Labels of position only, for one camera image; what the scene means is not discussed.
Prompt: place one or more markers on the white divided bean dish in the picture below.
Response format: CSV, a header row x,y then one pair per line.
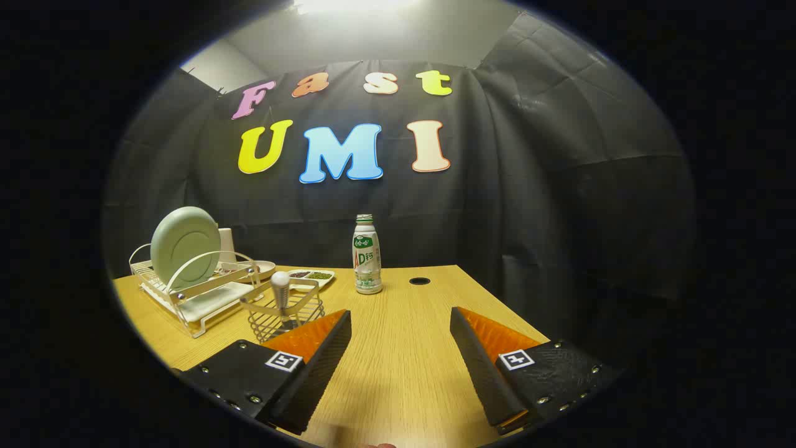
x,y
314,275

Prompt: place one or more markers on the white drip tray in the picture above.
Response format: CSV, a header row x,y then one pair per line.
x,y
214,300

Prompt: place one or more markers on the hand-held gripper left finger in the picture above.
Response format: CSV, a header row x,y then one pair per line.
x,y
323,361

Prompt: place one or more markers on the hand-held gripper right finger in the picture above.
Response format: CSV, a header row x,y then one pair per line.
x,y
482,367

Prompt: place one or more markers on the round plate with meat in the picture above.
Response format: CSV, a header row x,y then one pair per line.
x,y
264,269

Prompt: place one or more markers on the white toaster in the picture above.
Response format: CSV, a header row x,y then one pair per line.
x,y
226,246

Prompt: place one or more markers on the pale green plate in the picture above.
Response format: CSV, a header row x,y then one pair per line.
x,y
186,246

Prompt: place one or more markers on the white green-label drink bottle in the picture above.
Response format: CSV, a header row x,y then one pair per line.
x,y
367,255

